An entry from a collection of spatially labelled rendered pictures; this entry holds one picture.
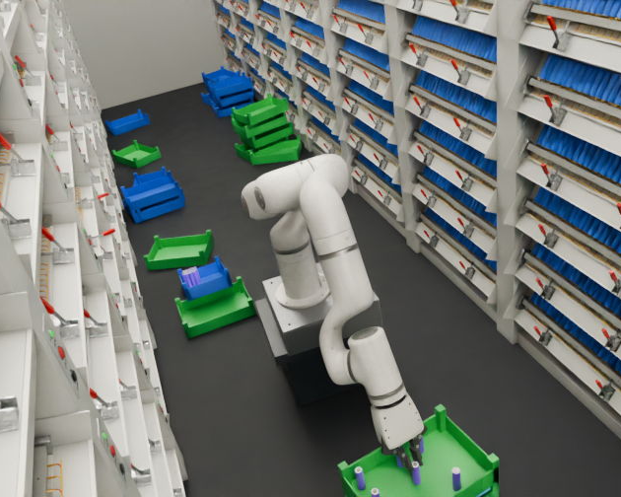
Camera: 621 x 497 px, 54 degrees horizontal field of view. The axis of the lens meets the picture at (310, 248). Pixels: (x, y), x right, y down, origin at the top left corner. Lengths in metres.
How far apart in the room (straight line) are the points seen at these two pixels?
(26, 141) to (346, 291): 0.75
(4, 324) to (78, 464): 0.22
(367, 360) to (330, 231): 0.29
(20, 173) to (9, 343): 0.54
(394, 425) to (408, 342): 0.95
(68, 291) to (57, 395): 0.40
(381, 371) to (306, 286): 0.67
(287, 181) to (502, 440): 1.07
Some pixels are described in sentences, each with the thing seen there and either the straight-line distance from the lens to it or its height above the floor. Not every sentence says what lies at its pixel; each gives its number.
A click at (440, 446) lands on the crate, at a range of 1.58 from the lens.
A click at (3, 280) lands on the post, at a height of 1.22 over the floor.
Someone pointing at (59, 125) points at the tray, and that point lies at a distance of 2.15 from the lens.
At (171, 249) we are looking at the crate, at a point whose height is 0.00.
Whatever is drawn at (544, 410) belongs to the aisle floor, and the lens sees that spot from 2.11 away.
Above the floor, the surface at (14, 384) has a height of 1.16.
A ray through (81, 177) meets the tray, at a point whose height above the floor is 0.79.
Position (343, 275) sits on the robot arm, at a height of 0.82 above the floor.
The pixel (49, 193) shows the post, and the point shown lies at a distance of 1.48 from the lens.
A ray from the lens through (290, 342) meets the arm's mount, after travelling 1.89.
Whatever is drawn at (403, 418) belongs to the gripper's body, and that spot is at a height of 0.50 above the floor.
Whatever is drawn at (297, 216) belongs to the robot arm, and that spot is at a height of 0.67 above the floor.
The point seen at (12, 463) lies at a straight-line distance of 0.64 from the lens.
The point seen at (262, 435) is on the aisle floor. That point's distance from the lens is 2.11.
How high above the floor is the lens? 1.56
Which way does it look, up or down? 32 degrees down
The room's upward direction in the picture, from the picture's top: 11 degrees counter-clockwise
